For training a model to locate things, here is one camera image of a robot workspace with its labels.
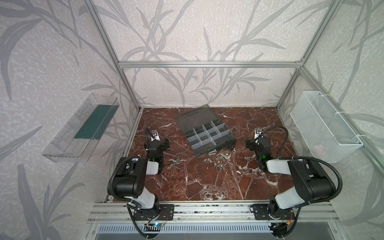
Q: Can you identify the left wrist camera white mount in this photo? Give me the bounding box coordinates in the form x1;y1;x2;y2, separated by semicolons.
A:
150;130;160;142

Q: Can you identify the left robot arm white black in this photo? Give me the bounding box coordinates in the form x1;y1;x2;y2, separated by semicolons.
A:
107;138;170;215

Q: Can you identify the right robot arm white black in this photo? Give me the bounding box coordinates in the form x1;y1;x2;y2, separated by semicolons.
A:
246;137;343;220

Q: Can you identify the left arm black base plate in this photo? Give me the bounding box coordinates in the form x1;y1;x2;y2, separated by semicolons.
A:
134;204;175;221

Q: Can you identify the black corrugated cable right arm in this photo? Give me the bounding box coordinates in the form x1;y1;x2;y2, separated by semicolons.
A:
260;125;343;202

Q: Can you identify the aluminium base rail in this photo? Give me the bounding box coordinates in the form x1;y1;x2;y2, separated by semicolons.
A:
87;200;340;224

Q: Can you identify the clear plastic wall bin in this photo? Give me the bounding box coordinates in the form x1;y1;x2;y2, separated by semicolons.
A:
42;94;120;163

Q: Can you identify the grey compartment organizer box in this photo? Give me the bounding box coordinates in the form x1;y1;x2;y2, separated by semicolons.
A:
175;105;237;158

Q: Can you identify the aluminium frame back crossbar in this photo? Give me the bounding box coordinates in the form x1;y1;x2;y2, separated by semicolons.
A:
118;61;302;69

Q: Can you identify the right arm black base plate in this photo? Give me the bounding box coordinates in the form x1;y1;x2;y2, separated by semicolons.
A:
249;203;296;221

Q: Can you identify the white wire mesh basket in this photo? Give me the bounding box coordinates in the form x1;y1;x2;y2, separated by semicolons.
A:
291;91;364;163

